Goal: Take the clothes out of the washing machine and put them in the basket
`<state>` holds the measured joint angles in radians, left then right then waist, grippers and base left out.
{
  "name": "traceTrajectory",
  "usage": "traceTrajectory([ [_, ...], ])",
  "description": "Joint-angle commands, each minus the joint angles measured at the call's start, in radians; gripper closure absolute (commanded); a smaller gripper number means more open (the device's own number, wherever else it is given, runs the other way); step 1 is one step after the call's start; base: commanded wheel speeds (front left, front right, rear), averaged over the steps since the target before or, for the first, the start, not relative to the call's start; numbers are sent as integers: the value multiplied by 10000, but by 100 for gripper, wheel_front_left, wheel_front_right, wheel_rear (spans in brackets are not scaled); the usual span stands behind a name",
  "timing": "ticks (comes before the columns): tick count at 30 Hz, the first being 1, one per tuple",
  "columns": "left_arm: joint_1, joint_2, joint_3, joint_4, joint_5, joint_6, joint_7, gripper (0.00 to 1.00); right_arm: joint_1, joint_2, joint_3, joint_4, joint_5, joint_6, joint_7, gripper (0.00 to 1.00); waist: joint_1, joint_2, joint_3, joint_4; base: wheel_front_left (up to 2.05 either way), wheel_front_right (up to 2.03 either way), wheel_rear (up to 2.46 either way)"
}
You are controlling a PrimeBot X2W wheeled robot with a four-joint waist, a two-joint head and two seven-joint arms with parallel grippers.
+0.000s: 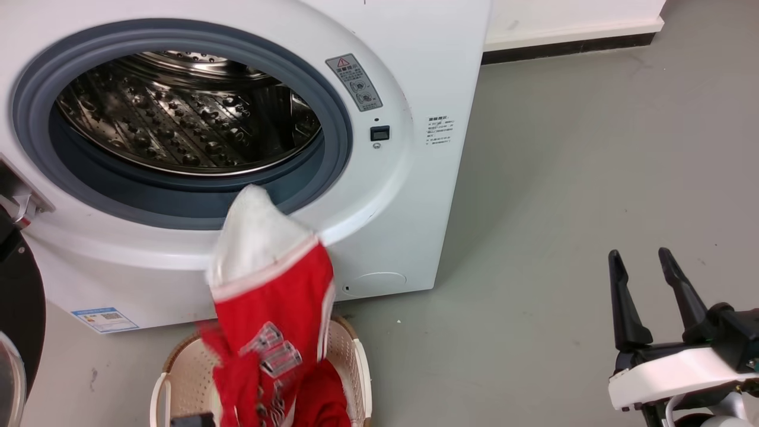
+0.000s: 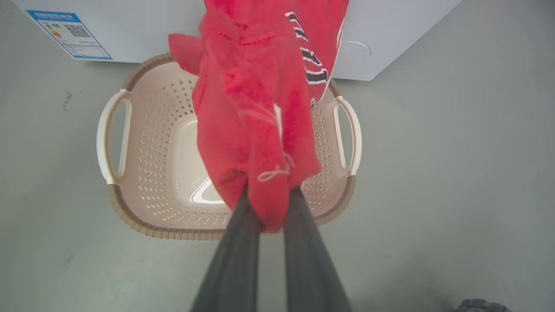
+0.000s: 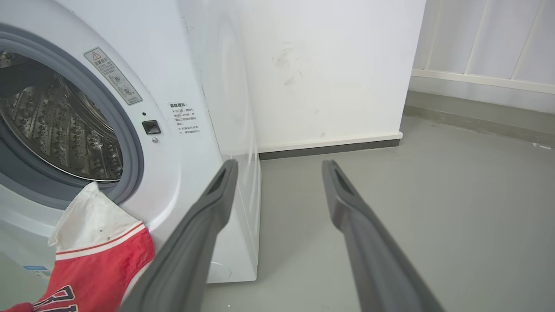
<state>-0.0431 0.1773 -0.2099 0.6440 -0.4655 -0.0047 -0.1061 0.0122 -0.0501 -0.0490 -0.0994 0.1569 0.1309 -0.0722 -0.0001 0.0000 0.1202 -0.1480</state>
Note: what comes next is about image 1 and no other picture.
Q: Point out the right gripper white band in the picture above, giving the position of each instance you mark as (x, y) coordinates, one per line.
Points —
(676, 370)

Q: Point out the red and white garment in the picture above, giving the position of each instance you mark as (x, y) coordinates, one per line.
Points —
(273, 296)

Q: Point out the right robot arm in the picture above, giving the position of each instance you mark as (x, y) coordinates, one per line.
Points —
(717, 415)

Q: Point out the cream perforated laundry basket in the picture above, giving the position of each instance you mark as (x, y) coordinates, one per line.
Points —
(184, 373)

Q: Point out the stainless steel washing machine drum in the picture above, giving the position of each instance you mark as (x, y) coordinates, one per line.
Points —
(178, 118)

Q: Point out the black washing machine door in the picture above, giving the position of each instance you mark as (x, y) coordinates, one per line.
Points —
(21, 308)

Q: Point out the white front-load washing machine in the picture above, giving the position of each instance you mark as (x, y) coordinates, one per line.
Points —
(415, 196)

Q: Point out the black baseboard strip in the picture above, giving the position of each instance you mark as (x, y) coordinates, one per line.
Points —
(563, 49)

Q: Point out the small white text sticker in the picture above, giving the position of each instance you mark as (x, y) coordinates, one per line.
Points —
(440, 130)

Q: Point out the round drain filter cover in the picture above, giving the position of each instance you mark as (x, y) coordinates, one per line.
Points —
(375, 284)

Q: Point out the black door latch socket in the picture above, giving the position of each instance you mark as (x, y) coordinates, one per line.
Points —
(380, 133)

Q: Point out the grey warning sticker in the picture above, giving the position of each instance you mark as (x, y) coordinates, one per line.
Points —
(354, 82)

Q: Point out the grey rubber door gasket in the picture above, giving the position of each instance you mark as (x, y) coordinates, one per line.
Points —
(178, 198)

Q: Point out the blue energy label sticker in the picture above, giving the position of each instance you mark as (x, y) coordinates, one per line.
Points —
(105, 319)

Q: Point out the chrome door hinge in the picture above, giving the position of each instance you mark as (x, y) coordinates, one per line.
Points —
(21, 198)

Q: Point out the clear door glass bowl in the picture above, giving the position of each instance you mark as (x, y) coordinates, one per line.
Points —
(9, 385)

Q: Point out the white wall ledge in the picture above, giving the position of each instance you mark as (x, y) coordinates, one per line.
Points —
(572, 34)

